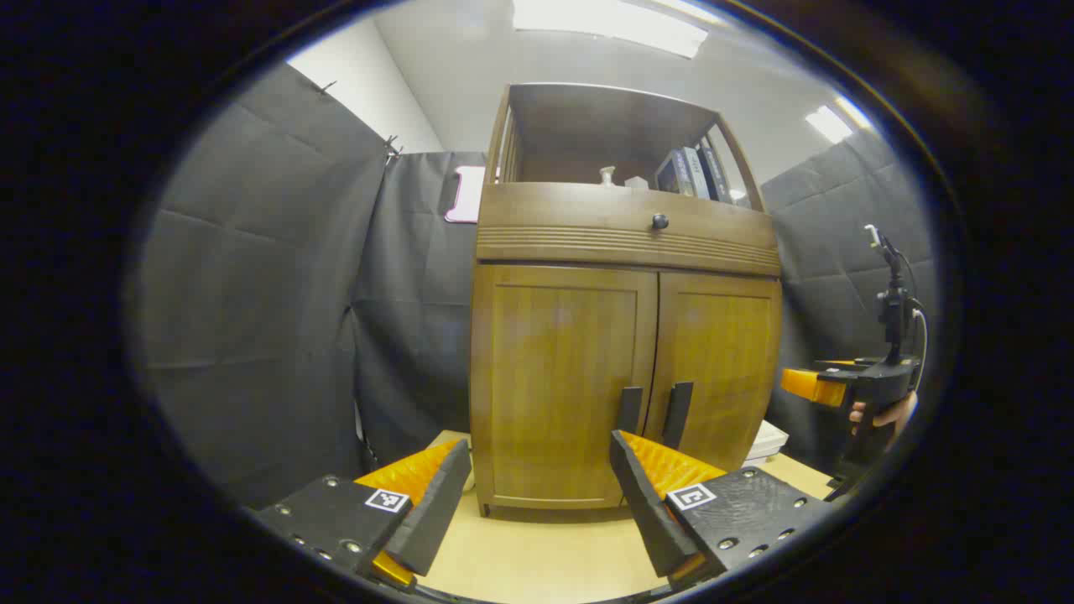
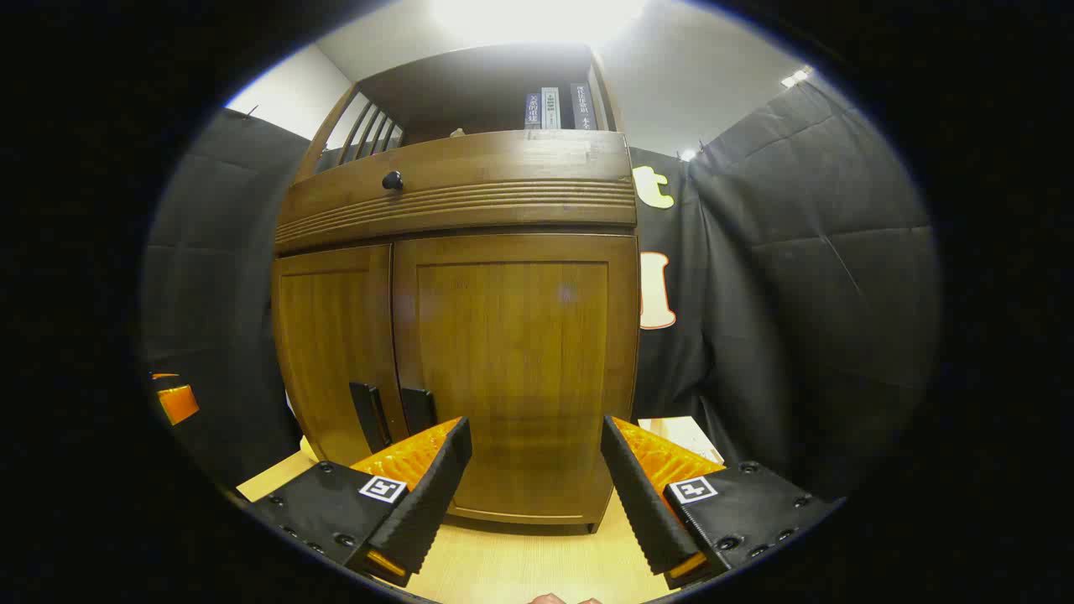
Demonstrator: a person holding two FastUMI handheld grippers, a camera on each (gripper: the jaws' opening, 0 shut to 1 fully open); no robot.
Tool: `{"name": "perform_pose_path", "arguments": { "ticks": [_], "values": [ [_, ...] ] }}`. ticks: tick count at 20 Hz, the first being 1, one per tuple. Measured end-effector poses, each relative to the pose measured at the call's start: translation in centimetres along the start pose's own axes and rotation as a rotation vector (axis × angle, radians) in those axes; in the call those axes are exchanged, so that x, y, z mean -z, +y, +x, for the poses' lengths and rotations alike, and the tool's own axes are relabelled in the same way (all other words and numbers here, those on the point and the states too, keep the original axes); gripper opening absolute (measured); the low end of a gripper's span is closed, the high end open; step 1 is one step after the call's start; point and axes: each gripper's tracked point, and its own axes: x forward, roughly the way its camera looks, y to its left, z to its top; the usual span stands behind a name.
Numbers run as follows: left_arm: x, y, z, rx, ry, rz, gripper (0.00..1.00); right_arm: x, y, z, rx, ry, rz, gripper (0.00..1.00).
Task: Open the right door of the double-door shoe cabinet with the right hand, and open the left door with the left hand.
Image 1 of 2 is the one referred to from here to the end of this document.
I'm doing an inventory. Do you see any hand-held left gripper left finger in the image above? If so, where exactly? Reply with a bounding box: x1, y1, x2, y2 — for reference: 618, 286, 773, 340
252, 438, 472, 590

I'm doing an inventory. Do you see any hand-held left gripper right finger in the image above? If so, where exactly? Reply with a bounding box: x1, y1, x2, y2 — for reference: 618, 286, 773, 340
610, 430, 840, 588

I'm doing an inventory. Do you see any small ceiling light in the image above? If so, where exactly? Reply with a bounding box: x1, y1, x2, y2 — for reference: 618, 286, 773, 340
805, 96, 873, 143

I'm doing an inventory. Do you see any large rectangular ceiling light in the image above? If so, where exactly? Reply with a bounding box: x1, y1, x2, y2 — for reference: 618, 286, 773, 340
512, 0, 710, 60

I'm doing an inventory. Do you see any wooden cabinet drawer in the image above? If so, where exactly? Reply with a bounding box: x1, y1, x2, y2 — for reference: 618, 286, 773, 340
477, 183, 783, 278

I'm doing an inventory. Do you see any wooden double-door shoe cabinet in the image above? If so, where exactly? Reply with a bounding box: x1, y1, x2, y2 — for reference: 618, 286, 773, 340
470, 82, 784, 523

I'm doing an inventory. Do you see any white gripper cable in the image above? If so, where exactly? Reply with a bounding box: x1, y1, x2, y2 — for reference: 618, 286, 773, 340
913, 309, 929, 395

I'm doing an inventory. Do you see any wooden cabinet door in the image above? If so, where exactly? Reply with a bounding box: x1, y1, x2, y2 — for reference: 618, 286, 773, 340
642, 270, 783, 475
472, 264, 660, 510

